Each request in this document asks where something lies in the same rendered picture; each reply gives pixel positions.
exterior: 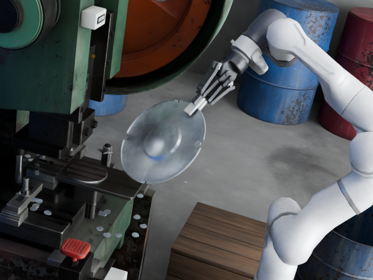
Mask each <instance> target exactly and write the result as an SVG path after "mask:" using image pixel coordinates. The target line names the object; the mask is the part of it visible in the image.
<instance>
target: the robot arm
mask: <svg viewBox="0 0 373 280"><path fill-rule="evenodd" d="M230 43H231V44H232V45H231V49H232V50H230V51H229V52H228V53H227V54H226V55H225V56H224V57H223V61H221V62H220V63H219V62H216V61H212V63H211V66H210V68H209V70H208V71H207V72H206V74H205V76H204V77H203V79H202V80H201V81H200V83H199V84H198V86H197V89H198V91H196V93H197V95H196V96H195V97H194V98H193V99H192V101H191V103H190V104H189V105H188V106H187V107H186V109H185V110H183V112H184V113H186V114H187V115H189V116H190V115H191V114H192V113H193V112H194V111H195V110H196V109H197V108H199V109H200V110H202V109H203V108H204V107H205V106H206V104H211V105H213V104H214V103H216V102H217V101H218V100H219V99H221V98H222V97H223V96H224V95H226V94H227V93H228V92H229V91H231V90H234V89H235V86H234V85H233V81H234V80H235V79H236V77H237V75H240V74H242V73H243V72H244V71H245V70H246V69H247V68H248V66H249V67H251V68H252V69H253V70H254V71H255V72H256V73H258V74H259V75H261V74H264V73H265V72H266V71H267V70H268V66H267V64H266V62H265V61H264V59H263V57H262V54H263V53H265V54H266V55H267V56H268V57H269V59H270V60H271V61H272V62H273V63H274V64H275V65H277V66H279V67H291V66H292V65H294V64H295V63H296V62H297V61H298V60H299V61H300V62H301V63H302V64H303V65H304V66H305V67H307V68H308V69H309V70H310V71H312V73H313V74H315V75H316V77H317V79H318V81H319V82H320V84H321V87H322V91H323V94H324V98H325V100H326V102H327V103H328V104H329V105H330V106H331V107H332V108H333V109H334V110H335V111H336V112H337V113H338V114H339V115H340V116H342V118H344V119H345V120H347V121H348V122H349V123H351V125H352V126H353V127H354V129H355V130H356V136H355V138H354V139H353V140H352V141H351V142H350V143H349V159H350V164H351V169H352V171H351V172H350V173H349V174H347V175H345V176H344V177H342V178H340V179H339V180H337V181H336V182H334V183H332V184H331V185H329V186H327V187H326V188H324V189H322V190H321V191H319V192H317V193H315V194H314V195H312V198H311V199H310V201H309V203H308V204H307V205H306V206H305V207H304V208H303V209H302V210H301V208H300V207H299V205H298V204H297V202H295V201H294V200H293V199H291V198H286V197H281V198H278V199H276V200H275V201H273V203H271V204H270V207H269V211H268V218H267V223H266V231H265V238H264V246H263V252H262V255H261V260H260V263H259V267H258V271H257V274H256V275H255V277H254V280H293V279H294V275H295V272H296V269H297V267H298V265H300V264H303V263H305V262H306V261H307V260H308V258H309V257H310V255H311V253H312V251H313V249H314V248H315V247H316V246H317V244H318V243H319V242H320V241H321V240H322V239H323V238H324V237H325V235H326V234H328V233H329V232H330V231H331V230H332V229H334V228H335V227H336V226H338V225H340V224H341V223H343V222H344V221H346V220H348V219H349V218H351V217H353V216H354V215H356V214H357V215H358V214H360V213H361V212H363V211H364V210H366V209H368V208H369V207H371V206H372V205H373V91H372V90H370V89H369V88H368V87H367V86H365V85H364V84H362V83H361V82H360V81H359V80H358V79H356V78H355V77H354V76H352V75H351V74H350V73H349V72H348V71H346V70H345V69H343V68H342V66H340V65H339V64H338V63H337V62H335V61H334V60H333V59H332V58H331V57H330V56H329V55H328V54H327V53H325V52H324V51H323V50H322V49H321V48H320V47H319V46H318V45H316V44H315V43H314V42H313V41H312V40H311V39H310V38H309V37H307V36H306V34H305V32H304V31H303V29H302V28H301V26H300V25H299V23H298V22H297V21H295V20H293V19H291V18H287V17H286V15H284V14H283V13H282V12H280V11H278V10H276V9H267V10H266V11H264V12H263V13H261V14H260V15H259V16H258V17H257V18H256V19H255V20H254V21H253V22H252V23H251V25H250V26H249V27H248V29H247V31H245V32H244V33H242V34H241V35H240V37H239V38H238V39H237V40H236V41H234V40H233V39H232V40H231V42H230Z"/></svg>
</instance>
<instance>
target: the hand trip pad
mask: <svg viewBox="0 0 373 280"><path fill-rule="evenodd" d="M89 251H90V244H89V243H86V242H83V241H79V240H77V239H73V238H68V239H66V240H65V241H64V243H63V244H62V245H61V247H60V252H61V254H63V255H66V256H70V257H71V261H73V262H75V261H77V259H83V258H85V257H86V255H87V254H88V252H89Z"/></svg>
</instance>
